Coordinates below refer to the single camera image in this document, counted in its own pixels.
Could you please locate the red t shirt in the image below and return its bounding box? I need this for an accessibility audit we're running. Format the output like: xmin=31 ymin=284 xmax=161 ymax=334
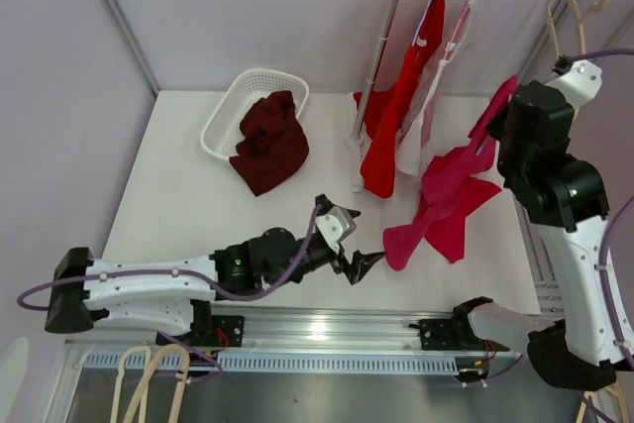
xmin=361 ymin=0 xmax=446 ymax=199

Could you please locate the dark maroon t shirt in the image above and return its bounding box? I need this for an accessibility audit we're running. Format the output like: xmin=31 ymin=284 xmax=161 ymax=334
xmin=229 ymin=90 xmax=309 ymax=196

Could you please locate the beige wooden hanger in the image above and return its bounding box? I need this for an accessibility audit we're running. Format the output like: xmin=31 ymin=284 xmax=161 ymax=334
xmin=545 ymin=0 xmax=611 ymax=60

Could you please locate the pink t shirt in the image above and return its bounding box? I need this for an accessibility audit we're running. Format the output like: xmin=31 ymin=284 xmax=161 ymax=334
xmin=382 ymin=75 xmax=519 ymax=271

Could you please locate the white t shirt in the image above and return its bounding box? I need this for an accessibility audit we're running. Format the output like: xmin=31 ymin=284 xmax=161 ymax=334
xmin=395 ymin=0 xmax=476 ymax=176

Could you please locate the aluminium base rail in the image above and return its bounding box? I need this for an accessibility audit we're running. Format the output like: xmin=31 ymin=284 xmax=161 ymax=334
xmin=62 ymin=300 xmax=482 ymax=354

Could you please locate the beige hanger bottom right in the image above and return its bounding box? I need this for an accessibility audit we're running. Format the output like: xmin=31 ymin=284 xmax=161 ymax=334
xmin=575 ymin=382 xmax=630 ymax=423

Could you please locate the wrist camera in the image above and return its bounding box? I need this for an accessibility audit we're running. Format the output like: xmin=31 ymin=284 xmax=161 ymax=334
xmin=316 ymin=216 xmax=357 ymax=254
xmin=547 ymin=55 xmax=602 ymax=110

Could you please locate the blue wire hanger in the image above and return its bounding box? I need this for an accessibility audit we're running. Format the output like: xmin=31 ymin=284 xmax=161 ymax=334
xmin=411 ymin=0 xmax=433 ymax=46

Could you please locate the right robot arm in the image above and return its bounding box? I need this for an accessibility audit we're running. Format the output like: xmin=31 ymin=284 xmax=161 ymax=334
xmin=382 ymin=79 xmax=633 ymax=391

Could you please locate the pink wire hanger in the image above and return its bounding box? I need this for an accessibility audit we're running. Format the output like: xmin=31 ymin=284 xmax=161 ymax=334
xmin=442 ymin=0 xmax=476 ymax=62

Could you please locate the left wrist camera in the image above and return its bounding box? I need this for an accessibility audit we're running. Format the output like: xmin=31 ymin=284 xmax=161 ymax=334
xmin=316 ymin=216 xmax=357 ymax=254

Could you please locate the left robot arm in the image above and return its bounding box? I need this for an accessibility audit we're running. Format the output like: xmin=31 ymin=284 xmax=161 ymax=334
xmin=45 ymin=228 xmax=384 ymax=345

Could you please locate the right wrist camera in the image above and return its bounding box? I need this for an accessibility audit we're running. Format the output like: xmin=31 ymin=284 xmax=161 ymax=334
xmin=547 ymin=55 xmax=602 ymax=110

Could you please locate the white perforated plastic basket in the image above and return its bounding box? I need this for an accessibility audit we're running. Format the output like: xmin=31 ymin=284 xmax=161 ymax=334
xmin=199 ymin=67 xmax=310 ymax=162

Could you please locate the white cable duct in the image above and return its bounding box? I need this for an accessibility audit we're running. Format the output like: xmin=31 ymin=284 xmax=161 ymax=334
xmin=84 ymin=351 xmax=460 ymax=376

